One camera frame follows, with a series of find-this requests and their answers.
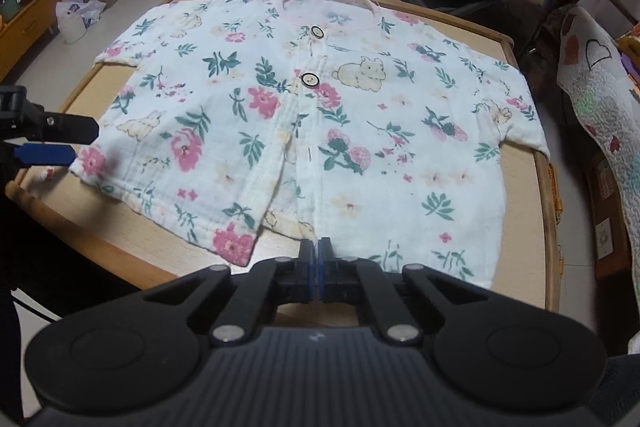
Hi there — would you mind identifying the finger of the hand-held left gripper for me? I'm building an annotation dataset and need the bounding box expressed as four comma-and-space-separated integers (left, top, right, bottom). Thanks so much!
0, 87, 99, 144
0, 143, 77, 168

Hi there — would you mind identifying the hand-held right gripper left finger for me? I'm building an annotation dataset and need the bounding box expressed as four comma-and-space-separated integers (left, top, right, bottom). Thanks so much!
145, 238, 317, 348

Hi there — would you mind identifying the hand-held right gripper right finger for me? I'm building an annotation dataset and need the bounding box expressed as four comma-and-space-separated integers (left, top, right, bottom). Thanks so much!
319, 238, 493, 348

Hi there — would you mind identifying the white floral baby shirt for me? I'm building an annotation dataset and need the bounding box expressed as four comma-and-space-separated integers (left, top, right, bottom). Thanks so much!
67, 0, 551, 291

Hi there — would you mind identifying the yellow wooden cabinet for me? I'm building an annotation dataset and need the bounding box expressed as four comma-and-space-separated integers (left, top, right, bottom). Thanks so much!
0, 0, 67, 78

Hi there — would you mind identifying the white plastic bag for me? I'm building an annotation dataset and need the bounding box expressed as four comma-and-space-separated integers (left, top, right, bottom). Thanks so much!
55, 0, 107, 44

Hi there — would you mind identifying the wooden low table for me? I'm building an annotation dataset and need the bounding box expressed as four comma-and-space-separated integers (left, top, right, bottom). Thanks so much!
5, 0, 562, 314

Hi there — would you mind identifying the brown box white label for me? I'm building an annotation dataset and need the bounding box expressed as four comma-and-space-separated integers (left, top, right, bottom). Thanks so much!
587, 152, 634, 281

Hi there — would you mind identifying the white patchwork quilt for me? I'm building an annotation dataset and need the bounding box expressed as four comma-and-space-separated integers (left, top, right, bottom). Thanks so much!
555, 4, 640, 309

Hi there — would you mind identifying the black cable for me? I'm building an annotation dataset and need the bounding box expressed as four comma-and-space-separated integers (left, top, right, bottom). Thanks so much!
10, 287, 64, 324

